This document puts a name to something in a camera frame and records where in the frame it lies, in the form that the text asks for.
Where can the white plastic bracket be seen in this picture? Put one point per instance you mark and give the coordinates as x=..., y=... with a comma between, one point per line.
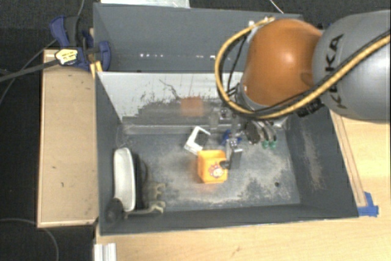
x=192, y=143

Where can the small blue toy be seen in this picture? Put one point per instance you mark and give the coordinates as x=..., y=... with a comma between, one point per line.
x=226, y=136

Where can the grey metal bin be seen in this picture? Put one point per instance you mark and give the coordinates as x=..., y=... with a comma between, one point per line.
x=171, y=39

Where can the grey-brown toy animal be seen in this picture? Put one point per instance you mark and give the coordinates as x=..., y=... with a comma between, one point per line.
x=154, y=192

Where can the white oval dish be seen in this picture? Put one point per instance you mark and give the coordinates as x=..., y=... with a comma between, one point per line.
x=124, y=177

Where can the pale wood board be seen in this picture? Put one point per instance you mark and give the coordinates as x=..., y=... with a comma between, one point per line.
x=67, y=146

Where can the orange square cup with print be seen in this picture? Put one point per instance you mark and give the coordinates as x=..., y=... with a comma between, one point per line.
x=210, y=169

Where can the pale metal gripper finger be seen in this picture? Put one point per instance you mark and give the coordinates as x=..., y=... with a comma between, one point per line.
x=226, y=159
x=236, y=159

